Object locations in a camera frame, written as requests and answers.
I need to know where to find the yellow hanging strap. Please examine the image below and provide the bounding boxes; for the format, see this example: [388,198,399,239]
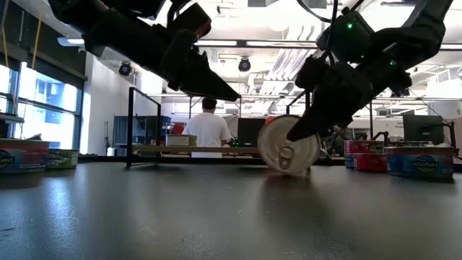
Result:
[30,10,43,70]

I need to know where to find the distant black metal frame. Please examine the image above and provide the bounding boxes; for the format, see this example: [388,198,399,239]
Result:
[187,93,243,121]

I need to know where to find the wooden shelf black metal legs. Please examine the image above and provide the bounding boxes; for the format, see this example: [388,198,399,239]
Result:
[125,86,318,169]

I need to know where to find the black metal table frame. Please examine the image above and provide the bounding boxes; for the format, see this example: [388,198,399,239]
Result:
[77,153,462,173]

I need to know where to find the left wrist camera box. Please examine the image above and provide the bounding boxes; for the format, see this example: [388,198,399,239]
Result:
[166,2,213,40]

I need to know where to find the black computer monitor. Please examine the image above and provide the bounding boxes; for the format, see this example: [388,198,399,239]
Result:
[402,114,445,146]

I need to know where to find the black table mat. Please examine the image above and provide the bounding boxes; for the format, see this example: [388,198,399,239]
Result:
[0,160,462,260]

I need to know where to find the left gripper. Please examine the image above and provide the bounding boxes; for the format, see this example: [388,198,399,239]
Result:
[160,28,241,102]

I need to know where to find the long ceiling light bar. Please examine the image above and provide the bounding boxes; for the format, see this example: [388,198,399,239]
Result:
[194,38,462,51]

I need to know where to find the blue partition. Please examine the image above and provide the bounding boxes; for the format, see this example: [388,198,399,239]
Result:
[113,114,173,146]

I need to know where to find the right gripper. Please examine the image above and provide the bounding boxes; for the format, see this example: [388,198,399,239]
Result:
[287,53,376,142]

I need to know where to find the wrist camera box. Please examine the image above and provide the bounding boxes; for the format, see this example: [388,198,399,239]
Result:
[166,2,213,40]
[316,9,375,65]

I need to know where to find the blue label tuna can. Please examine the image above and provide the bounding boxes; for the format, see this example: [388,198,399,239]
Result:
[0,138,51,175]
[383,144,455,178]

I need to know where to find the large window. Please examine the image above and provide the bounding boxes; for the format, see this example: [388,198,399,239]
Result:
[0,61,87,151]

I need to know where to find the black track light cluster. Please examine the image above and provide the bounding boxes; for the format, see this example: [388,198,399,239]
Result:
[389,86,411,99]

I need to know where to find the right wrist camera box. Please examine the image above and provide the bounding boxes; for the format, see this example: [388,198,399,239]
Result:
[316,9,375,65]

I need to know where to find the green label fish can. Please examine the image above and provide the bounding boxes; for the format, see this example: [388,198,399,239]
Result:
[165,134,199,147]
[46,147,79,170]

